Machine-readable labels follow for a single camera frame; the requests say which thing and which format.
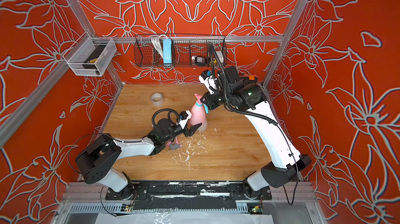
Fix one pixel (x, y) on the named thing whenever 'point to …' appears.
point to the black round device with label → (200, 59)
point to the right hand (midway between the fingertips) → (199, 98)
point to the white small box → (220, 56)
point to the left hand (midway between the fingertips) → (197, 117)
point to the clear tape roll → (157, 98)
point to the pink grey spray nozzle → (176, 145)
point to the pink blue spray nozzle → (199, 103)
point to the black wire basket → (179, 51)
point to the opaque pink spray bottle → (198, 115)
